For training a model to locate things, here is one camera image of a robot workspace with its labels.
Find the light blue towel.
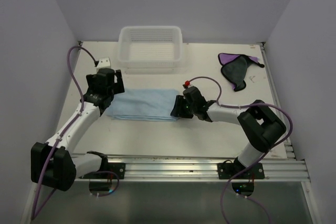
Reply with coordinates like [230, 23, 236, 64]
[104, 89, 179, 122]

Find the purple and grey towel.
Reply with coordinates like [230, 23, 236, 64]
[218, 53, 265, 92]

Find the black base bracket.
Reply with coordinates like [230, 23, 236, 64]
[217, 160, 265, 179]
[108, 163, 126, 179]

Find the aluminium mounting rail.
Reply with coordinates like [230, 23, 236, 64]
[108, 155, 310, 182]

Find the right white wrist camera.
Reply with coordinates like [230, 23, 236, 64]
[183, 80, 195, 93]

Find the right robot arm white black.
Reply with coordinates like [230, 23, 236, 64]
[171, 87, 287, 179]

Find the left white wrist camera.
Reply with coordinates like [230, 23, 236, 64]
[94, 57, 111, 71]

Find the right black base bracket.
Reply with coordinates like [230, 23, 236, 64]
[217, 160, 265, 179]

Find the white plastic basket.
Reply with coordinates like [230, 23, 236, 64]
[117, 26, 184, 68]

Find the left black base bracket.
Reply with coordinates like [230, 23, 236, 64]
[108, 163, 126, 179]

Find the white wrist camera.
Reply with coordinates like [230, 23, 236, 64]
[183, 80, 195, 93]
[94, 57, 111, 71]

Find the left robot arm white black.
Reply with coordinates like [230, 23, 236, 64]
[30, 68, 125, 191]

